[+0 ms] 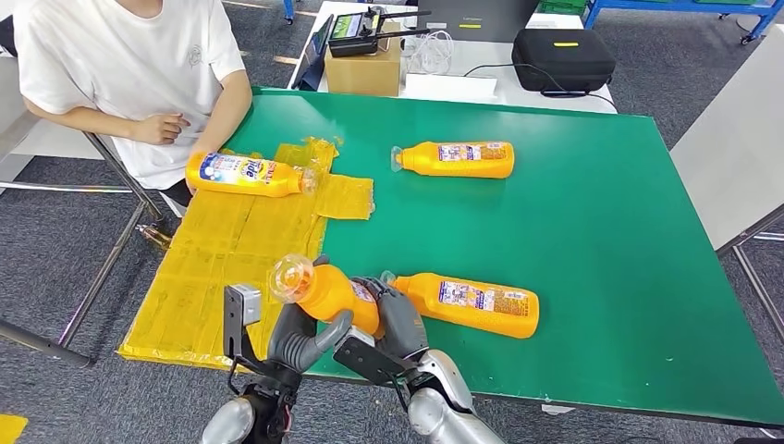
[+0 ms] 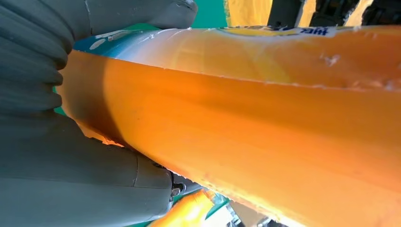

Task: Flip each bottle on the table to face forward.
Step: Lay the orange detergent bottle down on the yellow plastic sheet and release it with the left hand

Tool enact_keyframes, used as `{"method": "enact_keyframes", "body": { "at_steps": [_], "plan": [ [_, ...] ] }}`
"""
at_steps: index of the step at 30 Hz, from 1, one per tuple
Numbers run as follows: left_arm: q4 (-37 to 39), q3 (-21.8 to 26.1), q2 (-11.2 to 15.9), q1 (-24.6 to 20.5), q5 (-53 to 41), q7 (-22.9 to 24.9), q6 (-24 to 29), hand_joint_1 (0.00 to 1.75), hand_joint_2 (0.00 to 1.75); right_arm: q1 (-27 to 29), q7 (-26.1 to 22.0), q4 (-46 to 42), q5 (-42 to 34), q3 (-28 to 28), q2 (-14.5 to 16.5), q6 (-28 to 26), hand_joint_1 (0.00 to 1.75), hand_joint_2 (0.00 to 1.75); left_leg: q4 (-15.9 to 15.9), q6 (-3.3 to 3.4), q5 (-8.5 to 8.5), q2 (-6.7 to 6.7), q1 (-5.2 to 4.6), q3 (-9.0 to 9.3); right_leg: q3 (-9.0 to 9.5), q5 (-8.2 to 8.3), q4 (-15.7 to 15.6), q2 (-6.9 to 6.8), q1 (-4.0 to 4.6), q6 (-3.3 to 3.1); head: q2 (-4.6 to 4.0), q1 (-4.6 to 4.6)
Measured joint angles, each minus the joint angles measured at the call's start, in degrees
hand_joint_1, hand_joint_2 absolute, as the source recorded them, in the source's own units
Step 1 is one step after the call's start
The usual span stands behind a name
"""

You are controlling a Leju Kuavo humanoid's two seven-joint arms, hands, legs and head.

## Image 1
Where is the person's right hand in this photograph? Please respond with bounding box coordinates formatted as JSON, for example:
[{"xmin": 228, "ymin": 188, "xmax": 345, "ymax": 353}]
[{"xmin": 131, "ymin": 113, "xmax": 192, "ymax": 147}]

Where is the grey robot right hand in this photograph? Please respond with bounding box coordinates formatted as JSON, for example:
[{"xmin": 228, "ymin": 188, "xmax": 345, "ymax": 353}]
[{"xmin": 349, "ymin": 276, "xmax": 430, "ymax": 363}]

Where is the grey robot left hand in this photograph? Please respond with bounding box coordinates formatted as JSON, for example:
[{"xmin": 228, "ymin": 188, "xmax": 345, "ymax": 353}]
[{"xmin": 267, "ymin": 302, "xmax": 355, "ymax": 373}]

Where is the orange detergent bottle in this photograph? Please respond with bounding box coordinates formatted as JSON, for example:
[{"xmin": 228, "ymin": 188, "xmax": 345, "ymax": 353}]
[
  {"xmin": 379, "ymin": 270, "xmax": 542, "ymax": 340},
  {"xmin": 268, "ymin": 253, "xmax": 384, "ymax": 339},
  {"xmin": 184, "ymin": 151, "xmax": 320, "ymax": 199},
  {"xmin": 390, "ymin": 141, "xmax": 516, "ymax": 180}
]

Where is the person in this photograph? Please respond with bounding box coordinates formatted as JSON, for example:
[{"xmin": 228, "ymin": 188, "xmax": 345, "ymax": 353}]
[{"xmin": 12, "ymin": 0, "xmax": 253, "ymax": 206}]

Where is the brass table foot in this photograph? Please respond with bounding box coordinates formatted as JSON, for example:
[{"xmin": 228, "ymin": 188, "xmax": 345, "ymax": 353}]
[{"xmin": 135, "ymin": 223, "xmax": 173, "ymax": 250}]

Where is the yellow taped mat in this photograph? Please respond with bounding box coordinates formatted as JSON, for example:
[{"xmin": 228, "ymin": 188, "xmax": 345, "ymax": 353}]
[{"xmin": 117, "ymin": 135, "xmax": 376, "ymax": 372}]

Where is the dark blue tablet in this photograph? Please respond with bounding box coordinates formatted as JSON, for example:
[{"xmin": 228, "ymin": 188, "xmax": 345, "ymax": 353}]
[{"xmin": 292, "ymin": 13, "xmax": 337, "ymax": 92}]

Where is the steel side table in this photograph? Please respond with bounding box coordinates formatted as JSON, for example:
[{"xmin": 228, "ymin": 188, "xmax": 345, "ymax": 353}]
[{"xmin": 0, "ymin": 55, "xmax": 166, "ymax": 369}]

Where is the brown cardboard box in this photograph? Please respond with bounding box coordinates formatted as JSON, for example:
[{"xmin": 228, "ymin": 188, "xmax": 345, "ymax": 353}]
[{"xmin": 325, "ymin": 21, "xmax": 402, "ymax": 97}]

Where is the black remote controller with antennas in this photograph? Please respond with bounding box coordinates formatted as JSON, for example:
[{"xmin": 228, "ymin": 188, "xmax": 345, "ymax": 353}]
[{"xmin": 327, "ymin": 6, "xmax": 433, "ymax": 59}]

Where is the white flat box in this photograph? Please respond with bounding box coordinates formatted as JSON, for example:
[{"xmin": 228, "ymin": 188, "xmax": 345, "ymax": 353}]
[{"xmin": 404, "ymin": 73, "xmax": 498, "ymax": 104}]

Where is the yellow floor marker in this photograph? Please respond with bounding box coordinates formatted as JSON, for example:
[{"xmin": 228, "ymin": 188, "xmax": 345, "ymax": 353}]
[{"xmin": 0, "ymin": 413, "xmax": 31, "ymax": 444}]

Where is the green plastic crate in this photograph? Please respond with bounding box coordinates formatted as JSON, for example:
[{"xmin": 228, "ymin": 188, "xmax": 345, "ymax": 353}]
[{"xmin": 536, "ymin": 0, "xmax": 589, "ymax": 16}]

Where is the grey side table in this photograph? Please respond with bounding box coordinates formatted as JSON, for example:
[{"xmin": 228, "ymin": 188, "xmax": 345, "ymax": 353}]
[{"xmin": 670, "ymin": 23, "xmax": 784, "ymax": 344}]

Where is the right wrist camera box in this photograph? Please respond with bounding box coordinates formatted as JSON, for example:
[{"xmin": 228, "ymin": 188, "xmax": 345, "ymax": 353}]
[{"xmin": 332, "ymin": 326, "xmax": 418, "ymax": 388}]

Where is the white cable bundle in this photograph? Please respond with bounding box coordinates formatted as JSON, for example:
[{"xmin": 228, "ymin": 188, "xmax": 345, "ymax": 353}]
[{"xmin": 404, "ymin": 29, "xmax": 456, "ymax": 76}]

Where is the black power cable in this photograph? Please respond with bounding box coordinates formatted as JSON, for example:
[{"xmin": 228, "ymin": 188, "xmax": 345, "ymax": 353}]
[{"xmin": 463, "ymin": 62, "xmax": 619, "ymax": 115}]

